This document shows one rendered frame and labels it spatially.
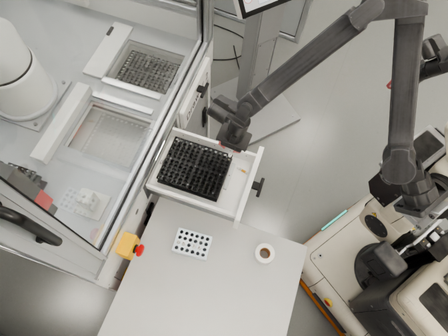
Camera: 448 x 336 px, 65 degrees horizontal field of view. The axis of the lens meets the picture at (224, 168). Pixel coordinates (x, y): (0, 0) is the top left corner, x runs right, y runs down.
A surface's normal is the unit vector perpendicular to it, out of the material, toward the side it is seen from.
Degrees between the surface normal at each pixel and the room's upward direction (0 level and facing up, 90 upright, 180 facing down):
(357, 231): 0
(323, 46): 59
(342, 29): 67
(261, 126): 2
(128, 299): 0
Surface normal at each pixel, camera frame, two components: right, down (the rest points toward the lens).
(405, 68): -0.44, 0.48
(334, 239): 0.04, -0.42
